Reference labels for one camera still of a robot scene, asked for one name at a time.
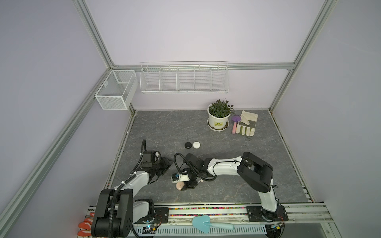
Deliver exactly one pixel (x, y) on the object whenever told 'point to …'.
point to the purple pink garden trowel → (235, 118)
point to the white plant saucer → (221, 129)
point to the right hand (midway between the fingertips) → (180, 181)
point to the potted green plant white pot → (219, 114)
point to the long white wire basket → (207, 77)
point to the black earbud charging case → (188, 145)
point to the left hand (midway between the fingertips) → (172, 164)
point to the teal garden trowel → (203, 223)
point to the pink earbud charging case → (179, 185)
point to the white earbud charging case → (196, 145)
